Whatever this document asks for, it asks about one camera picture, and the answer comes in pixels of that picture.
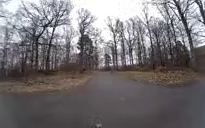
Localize leaf-covered verge with kerb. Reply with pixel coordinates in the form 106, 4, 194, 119
111, 68, 205, 88

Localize grey asphalt road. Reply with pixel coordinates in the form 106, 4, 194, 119
0, 70, 205, 128

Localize row of bare trees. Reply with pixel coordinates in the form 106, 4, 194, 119
103, 0, 205, 72
0, 0, 106, 76

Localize leaf-covered verge with slope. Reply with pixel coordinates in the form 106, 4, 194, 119
0, 70, 96, 96

